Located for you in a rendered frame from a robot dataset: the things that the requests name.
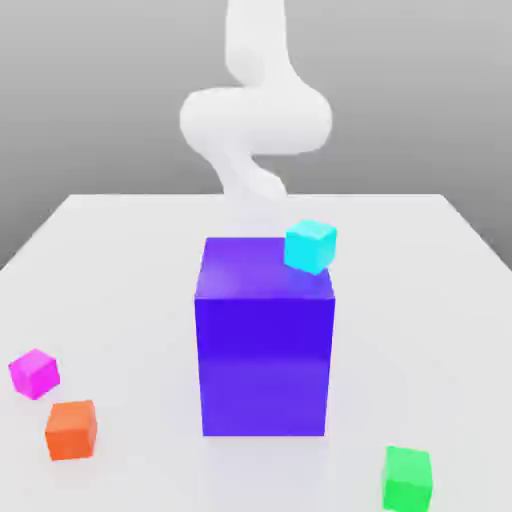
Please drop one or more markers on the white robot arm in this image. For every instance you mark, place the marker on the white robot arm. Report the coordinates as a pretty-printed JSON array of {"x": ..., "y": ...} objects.
[{"x": 256, "y": 116}]

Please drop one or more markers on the small cyan cube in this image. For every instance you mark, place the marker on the small cyan cube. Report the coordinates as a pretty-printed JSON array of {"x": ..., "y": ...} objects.
[{"x": 310, "y": 248}]

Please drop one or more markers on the small magenta cube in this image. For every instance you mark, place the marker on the small magenta cube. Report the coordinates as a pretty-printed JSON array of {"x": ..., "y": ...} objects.
[{"x": 34, "y": 374}]

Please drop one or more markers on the small orange cube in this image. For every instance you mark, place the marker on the small orange cube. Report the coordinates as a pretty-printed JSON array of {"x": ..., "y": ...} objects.
[{"x": 71, "y": 431}]

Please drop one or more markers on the small green cube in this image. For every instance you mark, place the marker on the small green cube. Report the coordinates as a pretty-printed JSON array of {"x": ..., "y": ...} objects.
[{"x": 407, "y": 480}]

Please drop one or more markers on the large purple box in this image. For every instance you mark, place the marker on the large purple box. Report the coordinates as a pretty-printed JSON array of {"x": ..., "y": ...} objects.
[{"x": 264, "y": 360}]

